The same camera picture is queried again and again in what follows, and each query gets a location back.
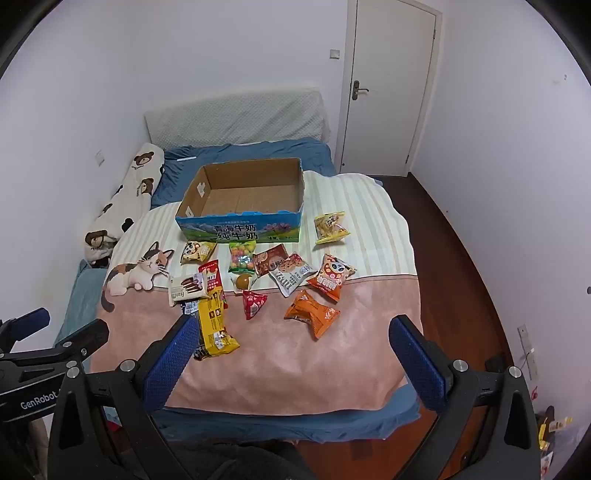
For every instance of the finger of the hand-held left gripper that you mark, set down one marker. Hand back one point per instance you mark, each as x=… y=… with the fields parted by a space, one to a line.
x=85 y=336
x=31 y=319

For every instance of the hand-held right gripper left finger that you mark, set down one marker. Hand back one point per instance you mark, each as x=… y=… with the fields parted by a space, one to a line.
x=170 y=367

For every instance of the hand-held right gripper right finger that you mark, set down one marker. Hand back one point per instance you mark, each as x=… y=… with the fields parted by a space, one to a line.
x=417 y=369

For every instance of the long yellow snack packet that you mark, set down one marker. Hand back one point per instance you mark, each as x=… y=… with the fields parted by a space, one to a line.
x=214 y=323

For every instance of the dark snack packet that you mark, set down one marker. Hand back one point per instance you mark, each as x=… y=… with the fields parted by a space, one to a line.
x=189 y=307

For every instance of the white wafer packet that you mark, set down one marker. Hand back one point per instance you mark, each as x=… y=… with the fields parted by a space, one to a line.
x=182 y=288

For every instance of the long red snack packet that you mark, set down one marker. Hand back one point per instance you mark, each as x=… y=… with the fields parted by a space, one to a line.
x=210 y=272

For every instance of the yellow cartoon snack packet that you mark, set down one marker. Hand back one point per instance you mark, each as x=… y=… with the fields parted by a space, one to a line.
x=196 y=252

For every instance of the orange panda snack packet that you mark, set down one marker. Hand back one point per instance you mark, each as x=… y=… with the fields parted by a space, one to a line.
x=331 y=277

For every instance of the green colourful candy bag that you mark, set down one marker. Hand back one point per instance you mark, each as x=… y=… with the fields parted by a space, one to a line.
x=241 y=258

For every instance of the grey cookie packet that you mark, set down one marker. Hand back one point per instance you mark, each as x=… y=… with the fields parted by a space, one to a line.
x=291 y=275

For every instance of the printed cardboard box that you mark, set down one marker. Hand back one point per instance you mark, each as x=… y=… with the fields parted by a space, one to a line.
x=240 y=196

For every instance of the red triangular snack packet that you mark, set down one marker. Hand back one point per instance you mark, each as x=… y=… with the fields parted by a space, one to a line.
x=253 y=304

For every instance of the white power strip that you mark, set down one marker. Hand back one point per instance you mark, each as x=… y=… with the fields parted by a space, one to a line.
x=528 y=353

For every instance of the packed brown braised egg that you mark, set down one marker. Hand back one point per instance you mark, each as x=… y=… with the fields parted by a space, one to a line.
x=243 y=280

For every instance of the plain orange snack packet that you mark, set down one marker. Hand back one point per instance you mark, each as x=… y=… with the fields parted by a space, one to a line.
x=311 y=314

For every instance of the cat print blanket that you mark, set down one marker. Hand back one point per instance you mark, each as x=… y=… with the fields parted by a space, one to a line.
x=295 y=369

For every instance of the brown red snack packet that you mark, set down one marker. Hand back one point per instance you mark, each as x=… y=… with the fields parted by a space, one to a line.
x=270 y=261

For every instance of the bag of yellow packets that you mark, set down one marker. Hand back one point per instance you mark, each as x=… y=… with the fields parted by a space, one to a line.
x=551 y=429

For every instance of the bear print long pillow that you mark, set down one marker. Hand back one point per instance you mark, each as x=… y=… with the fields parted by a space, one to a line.
x=134 y=194

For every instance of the small yellow clear snack packet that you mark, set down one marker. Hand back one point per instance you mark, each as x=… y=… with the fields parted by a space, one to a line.
x=329 y=227

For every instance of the white padded headboard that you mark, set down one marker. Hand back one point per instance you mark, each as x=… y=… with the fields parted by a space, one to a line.
x=240 y=115

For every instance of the white door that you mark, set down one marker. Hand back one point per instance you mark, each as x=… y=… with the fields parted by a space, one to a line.
x=392 y=92

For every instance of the white wall socket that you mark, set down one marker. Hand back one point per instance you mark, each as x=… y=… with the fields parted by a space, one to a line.
x=99 y=158

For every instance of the white light switch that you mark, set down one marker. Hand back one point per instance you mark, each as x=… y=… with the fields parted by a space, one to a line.
x=335 y=53

